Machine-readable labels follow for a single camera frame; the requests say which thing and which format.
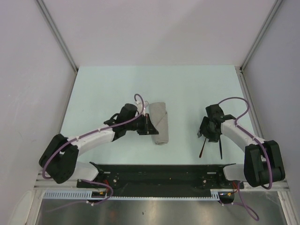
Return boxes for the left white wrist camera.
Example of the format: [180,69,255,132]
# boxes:
[135,101,149,116]

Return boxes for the left aluminium corner post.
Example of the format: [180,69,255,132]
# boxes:
[34,0,79,74]

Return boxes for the right aluminium corner post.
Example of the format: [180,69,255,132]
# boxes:
[240,0,285,72]

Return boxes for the aluminium front rail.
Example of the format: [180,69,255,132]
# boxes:
[34,171,290,191]

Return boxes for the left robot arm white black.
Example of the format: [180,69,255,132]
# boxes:
[38,104,159,188]

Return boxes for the aluminium corner post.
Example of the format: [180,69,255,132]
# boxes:
[240,0,285,72]
[34,0,79,74]

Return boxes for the grey cloth napkin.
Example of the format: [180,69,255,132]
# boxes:
[149,102,169,145]

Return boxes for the copper fork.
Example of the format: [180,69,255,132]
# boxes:
[199,138,207,158]

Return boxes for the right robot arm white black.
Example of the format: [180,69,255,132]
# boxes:
[197,104,285,188]

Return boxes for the black knife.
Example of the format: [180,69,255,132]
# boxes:
[218,138,223,160]

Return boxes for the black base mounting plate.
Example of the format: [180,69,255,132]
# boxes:
[77,164,246,197]

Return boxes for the white slotted cable duct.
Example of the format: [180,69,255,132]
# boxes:
[43,188,232,201]

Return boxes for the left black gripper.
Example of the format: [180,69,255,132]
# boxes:
[125,113,158,135]

